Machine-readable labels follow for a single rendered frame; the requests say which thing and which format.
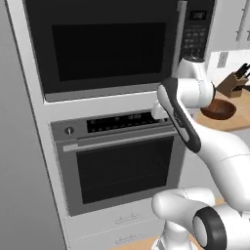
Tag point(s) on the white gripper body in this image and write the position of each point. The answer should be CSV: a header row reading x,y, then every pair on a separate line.
x,y
159,112

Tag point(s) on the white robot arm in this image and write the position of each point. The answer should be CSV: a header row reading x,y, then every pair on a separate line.
x,y
228,169

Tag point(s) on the brown bowl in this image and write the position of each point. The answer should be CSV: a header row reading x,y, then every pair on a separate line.
x,y
221,110

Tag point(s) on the grey fridge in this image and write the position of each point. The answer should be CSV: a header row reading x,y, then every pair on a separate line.
x,y
22,146

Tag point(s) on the wooden knife block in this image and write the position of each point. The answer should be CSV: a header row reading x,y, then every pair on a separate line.
x,y
231,86

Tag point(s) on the steel built-in oven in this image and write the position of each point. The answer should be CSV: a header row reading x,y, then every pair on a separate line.
x,y
114,175

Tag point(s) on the steel oven door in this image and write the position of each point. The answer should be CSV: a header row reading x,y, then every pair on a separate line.
x,y
114,175

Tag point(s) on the black microwave oven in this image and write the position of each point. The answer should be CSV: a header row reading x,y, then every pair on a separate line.
x,y
107,49

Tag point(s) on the black microwave door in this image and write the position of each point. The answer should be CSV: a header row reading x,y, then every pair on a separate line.
x,y
107,49

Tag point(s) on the dark oven knob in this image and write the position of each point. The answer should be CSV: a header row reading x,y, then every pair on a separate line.
x,y
69,131

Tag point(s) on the white drawer front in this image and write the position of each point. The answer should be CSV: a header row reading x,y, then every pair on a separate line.
x,y
97,219
97,241

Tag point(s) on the grey wall outlet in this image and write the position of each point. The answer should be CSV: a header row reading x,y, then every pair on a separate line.
x,y
223,59

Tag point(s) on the white appliance cabinet frame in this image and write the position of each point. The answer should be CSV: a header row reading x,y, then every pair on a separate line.
x,y
49,107

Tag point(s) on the white wall cupboards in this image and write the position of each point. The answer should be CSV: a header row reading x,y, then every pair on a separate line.
x,y
242,22

